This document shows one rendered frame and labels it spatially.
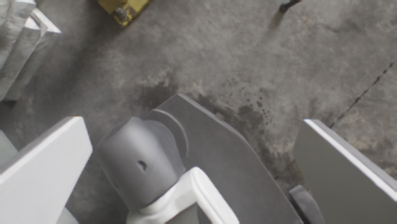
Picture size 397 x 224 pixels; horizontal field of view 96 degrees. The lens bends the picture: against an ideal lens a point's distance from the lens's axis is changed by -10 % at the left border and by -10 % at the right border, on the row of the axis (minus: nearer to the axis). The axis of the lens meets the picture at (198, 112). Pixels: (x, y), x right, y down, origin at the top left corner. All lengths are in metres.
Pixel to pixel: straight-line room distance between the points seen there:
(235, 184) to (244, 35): 0.49
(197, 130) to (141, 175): 0.21
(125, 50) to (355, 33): 0.83
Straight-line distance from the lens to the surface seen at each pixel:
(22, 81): 1.08
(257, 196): 0.60
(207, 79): 0.71
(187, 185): 0.42
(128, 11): 0.84
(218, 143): 0.55
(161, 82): 0.74
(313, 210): 0.66
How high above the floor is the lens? 0.71
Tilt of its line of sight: 83 degrees down
